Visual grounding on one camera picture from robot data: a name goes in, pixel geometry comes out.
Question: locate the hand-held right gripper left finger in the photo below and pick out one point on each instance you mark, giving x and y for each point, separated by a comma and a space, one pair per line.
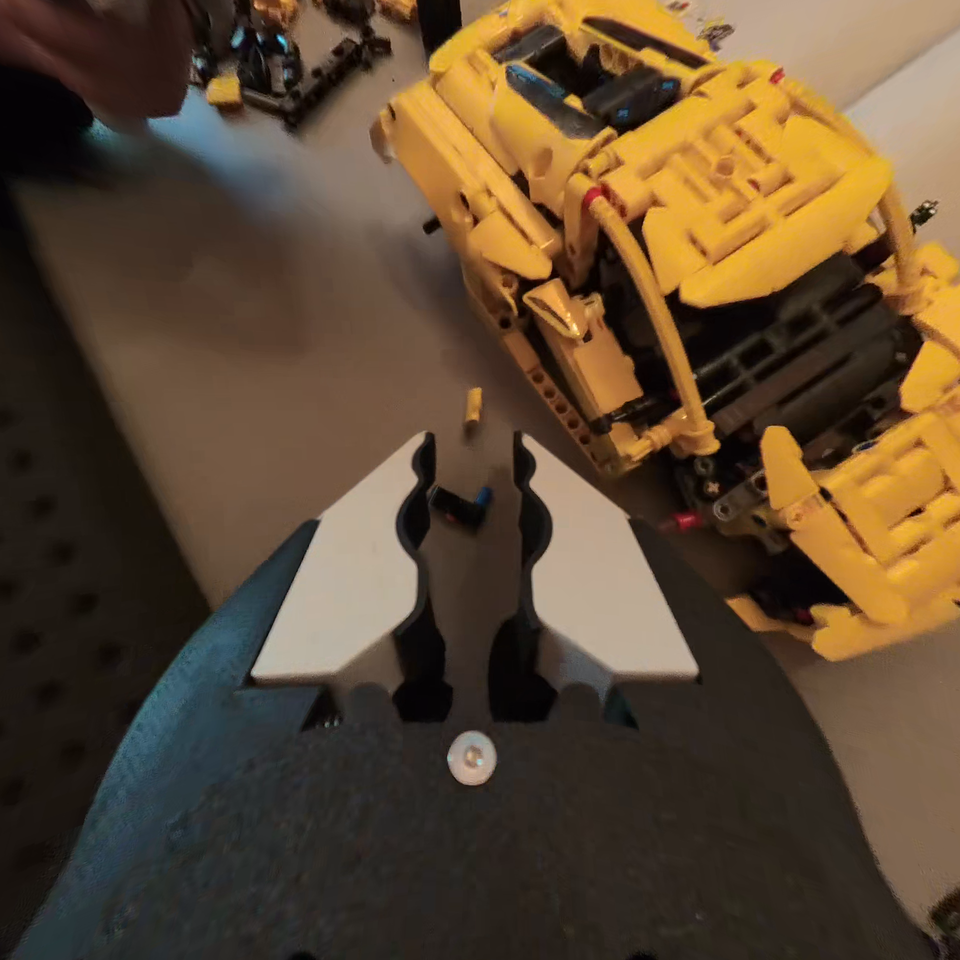
337, 600

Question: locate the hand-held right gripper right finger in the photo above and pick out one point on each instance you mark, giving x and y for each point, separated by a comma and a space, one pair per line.
615, 600

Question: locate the black brick beam piece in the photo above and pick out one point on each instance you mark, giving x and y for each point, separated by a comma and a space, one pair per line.
454, 506

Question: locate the yellow toy brick car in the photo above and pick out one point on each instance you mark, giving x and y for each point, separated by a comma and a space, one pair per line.
712, 225

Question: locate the person's left forearm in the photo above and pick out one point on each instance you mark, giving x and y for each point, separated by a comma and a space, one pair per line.
37, 120

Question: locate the grey desk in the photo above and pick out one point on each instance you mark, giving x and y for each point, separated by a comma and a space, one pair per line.
262, 337

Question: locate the person's left hand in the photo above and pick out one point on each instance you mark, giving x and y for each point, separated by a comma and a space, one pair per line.
97, 52

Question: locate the small yellow brick pin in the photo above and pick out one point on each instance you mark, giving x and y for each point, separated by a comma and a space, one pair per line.
473, 409

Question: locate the perforated grey panel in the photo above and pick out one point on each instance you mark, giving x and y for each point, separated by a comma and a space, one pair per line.
75, 562

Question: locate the pile of black brick parts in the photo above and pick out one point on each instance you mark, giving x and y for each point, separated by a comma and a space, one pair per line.
300, 52

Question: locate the black toy tyre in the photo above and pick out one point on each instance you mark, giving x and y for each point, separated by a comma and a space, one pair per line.
439, 22

